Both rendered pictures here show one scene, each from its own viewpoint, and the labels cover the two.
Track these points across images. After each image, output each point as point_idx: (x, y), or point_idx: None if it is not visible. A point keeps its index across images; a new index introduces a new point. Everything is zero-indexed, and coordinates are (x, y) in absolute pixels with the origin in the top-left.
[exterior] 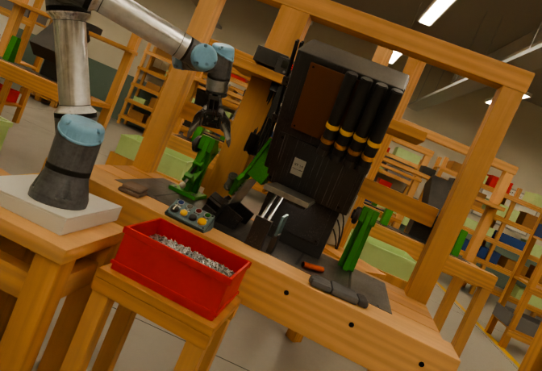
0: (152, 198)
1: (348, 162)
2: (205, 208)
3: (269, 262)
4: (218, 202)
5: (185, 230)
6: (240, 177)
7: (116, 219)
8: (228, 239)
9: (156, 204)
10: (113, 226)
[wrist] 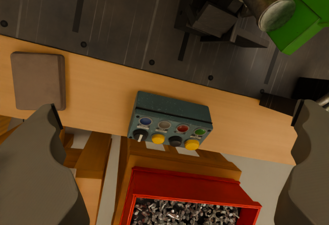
0: (81, 61)
1: None
2: (187, 28)
3: (289, 145)
4: (216, 29)
5: (174, 200)
6: (302, 41)
7: (76, 170)
8: (234, 118)
9: (99, 93)
10: (83, 192)
